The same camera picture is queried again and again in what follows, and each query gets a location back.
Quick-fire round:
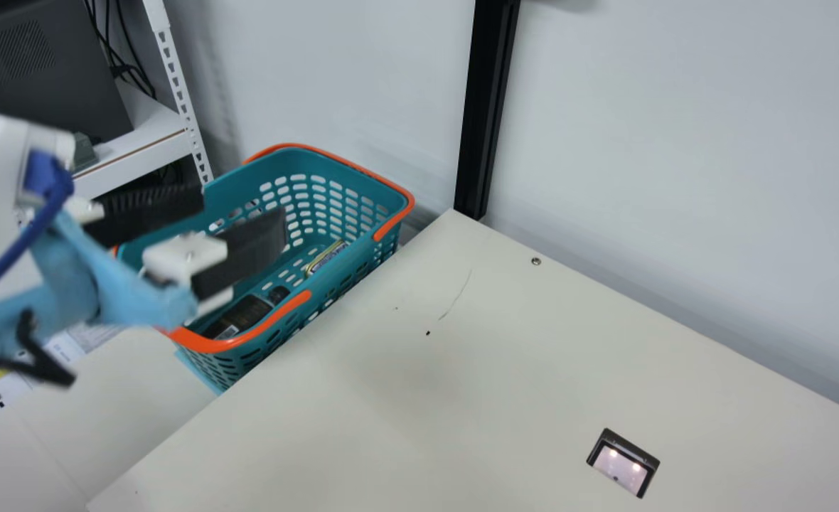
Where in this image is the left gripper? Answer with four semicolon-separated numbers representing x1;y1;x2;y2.
0;183;290;368

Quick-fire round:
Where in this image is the dark coffee bottle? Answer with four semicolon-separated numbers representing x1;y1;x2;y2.
203;284;292;341

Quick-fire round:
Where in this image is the rectangular tin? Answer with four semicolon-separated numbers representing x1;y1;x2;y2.
304;240;350;279

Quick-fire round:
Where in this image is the teal shopping basket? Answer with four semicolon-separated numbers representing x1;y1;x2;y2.
114;144;416;394

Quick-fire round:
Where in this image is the white shelf rack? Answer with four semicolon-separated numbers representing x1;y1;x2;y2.
71;0;214;201

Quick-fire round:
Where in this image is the dark grey computer case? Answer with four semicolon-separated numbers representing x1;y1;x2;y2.
0;0;135;144

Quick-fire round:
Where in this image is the small square scanner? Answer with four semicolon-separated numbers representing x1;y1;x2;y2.
587;428;661;498

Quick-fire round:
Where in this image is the blue cable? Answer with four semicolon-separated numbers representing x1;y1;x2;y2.
0;151;76;311

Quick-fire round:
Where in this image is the black cable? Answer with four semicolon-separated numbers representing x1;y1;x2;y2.
0;309;76;389

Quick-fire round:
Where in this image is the black post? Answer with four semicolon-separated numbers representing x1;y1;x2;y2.
454;0;522;222

